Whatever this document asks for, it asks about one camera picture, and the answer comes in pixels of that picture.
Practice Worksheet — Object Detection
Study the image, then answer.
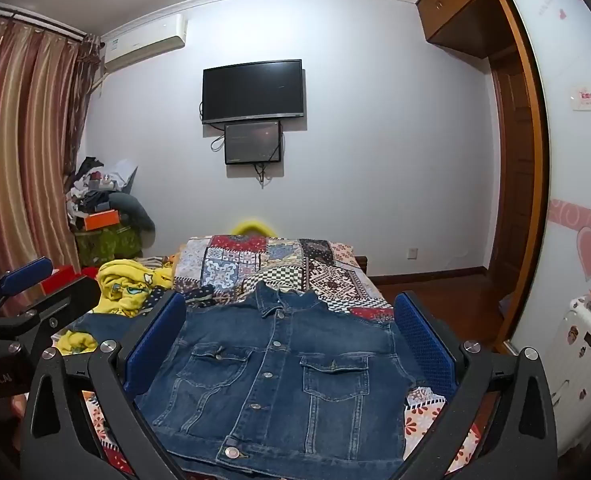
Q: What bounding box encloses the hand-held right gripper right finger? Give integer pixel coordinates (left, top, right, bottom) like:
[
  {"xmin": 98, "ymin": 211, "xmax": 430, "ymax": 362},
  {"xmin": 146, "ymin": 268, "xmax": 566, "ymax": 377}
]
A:
[{"xmin": 393, "ymin": 291, "xmax": 559, "ymax": 480}]

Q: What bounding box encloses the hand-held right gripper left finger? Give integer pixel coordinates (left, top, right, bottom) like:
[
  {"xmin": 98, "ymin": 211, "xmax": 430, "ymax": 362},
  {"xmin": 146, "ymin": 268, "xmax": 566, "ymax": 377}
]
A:
[{"xmin": 20, "ymin": 291, "xmax": 189, "ymax": 480}]

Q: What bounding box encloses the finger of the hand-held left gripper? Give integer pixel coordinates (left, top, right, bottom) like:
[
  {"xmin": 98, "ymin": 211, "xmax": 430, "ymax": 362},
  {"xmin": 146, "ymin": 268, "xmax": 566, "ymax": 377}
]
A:
[
  {"xmin": 6, "ymin": 275, "xmax": 102, "ymax": 361},
  {"xmin": 0, "ymin": 256, "xmax": 55, "ymax": 307}
]

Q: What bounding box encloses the blue denim jacket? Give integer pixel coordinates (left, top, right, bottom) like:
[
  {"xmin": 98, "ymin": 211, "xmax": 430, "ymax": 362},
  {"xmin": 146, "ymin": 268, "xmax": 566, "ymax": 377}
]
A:
[{"xmin": 66, "ymin": 280, "xmax": 429, "ymax": 480}]

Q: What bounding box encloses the red box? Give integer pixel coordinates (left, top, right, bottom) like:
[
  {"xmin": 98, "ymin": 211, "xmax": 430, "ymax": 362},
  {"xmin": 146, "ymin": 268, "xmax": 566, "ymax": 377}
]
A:
[{"xmin": 40, "ymin": 266, "xmax": 84, "ymax": 296}]

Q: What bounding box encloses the yellow cartoon print garment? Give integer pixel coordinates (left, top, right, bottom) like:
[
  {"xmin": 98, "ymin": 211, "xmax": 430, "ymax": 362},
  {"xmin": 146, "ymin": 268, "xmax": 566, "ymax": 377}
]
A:
[{"xmin": 56, "ymin": 259, "xmax": 176, "ymax": 356}]

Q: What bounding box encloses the green patterned cloth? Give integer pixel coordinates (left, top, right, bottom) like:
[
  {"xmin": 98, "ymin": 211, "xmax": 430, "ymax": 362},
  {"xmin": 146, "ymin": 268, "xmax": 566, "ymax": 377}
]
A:
[{"xmin": 74, "ymin": 225, "xmax": 142, "ymax": 267}]

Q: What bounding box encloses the orange box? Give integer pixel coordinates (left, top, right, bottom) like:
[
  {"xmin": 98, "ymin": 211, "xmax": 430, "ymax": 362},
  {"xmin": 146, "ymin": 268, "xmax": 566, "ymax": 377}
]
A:
[{"xmin": 83, "ymin": 211, "xmax": 122, "ymax": 232}]

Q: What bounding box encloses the dark grey cushion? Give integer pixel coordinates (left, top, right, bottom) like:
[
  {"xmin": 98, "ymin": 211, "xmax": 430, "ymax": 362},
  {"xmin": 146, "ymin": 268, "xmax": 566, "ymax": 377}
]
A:
[{"xmin": 110, "ymin": 192, "xmax": 156, "ymax": 247}]

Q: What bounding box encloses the pile of clutter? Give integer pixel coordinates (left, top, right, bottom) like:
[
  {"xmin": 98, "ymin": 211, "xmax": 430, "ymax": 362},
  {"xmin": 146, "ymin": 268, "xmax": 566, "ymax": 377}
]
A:
[{"xmin": 66, "ymin": 156, "xmax": 141, "ymax": 221}]

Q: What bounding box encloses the white paper bag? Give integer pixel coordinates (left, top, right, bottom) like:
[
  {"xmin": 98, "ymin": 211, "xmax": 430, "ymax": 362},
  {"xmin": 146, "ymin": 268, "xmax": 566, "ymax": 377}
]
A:
[{"xmin": 108, "ymin": 160, "xmax": 139, "ymax": 193}]

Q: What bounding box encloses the striped brown curtain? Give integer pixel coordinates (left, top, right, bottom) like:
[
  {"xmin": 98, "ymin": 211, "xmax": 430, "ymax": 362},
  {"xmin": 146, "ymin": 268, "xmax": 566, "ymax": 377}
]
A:
[{"xmin": 0, "ymin": 10, "xmax": 101, "ymax": 281}]

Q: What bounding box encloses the yellow object behind bed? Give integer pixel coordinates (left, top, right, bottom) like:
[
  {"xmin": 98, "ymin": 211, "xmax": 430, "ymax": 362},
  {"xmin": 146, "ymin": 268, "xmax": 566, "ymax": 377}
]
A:
[{"xmin": 233, "ymin": 219, "xmax": 271, "ymax": 237}]

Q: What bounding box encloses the wooden room door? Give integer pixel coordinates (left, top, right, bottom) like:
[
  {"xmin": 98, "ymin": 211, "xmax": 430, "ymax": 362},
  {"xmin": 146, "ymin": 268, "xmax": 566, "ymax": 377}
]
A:
[{"xmin": 490, "ymin": 55, "xmax": 536, "ymax": 286}]

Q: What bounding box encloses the pink swirl border sticker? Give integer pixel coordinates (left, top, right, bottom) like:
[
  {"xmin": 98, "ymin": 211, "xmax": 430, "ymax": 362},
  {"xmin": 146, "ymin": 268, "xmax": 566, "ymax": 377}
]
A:
[{"xmin": 549, "ymin": 199, "xmax": 591, "ymax": 231}]

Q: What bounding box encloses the frosted sliding wardrobe door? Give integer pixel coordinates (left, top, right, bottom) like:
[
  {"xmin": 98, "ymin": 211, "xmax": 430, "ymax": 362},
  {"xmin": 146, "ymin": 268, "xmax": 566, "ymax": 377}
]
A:
[{"xmin": 505, "ymin": 0, "xmax": 591, "ymax": 356}]

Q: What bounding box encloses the white air conditioner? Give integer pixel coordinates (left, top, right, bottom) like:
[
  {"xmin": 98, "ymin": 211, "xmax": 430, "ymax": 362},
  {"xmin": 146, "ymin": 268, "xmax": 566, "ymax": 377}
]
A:
[{"xmin": 100, "ymin": 13, "xmax": 189, "ymax": 72}]

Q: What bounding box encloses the wooden overhead cabinet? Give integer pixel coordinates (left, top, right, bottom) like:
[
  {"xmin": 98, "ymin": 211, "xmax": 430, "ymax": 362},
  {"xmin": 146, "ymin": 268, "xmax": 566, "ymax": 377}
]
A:
[{"xmin": 415, "ymin": 0, "xmax": 526, "ymax": 61}]

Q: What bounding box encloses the small black wall monitor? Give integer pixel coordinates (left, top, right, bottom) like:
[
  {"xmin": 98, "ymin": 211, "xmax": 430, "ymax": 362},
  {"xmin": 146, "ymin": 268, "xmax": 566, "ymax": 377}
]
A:
[{"xmin": 224, "ymin": 120, "xmax": 283, "ymax": 166}]

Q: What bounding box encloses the curtain rail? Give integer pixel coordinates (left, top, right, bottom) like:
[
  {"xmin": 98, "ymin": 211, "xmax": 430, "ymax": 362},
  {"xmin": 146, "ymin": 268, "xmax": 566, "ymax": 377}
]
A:
[{"xmin": 0, "ymin": 2, "xmax": 101, "ymax": 41}]

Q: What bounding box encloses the black wall television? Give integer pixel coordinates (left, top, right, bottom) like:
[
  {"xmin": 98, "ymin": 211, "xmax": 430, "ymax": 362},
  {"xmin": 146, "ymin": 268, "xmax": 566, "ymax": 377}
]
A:
[{"xmin": 202, "ymin": 59, "xmax": 306, "ymax": 125}]

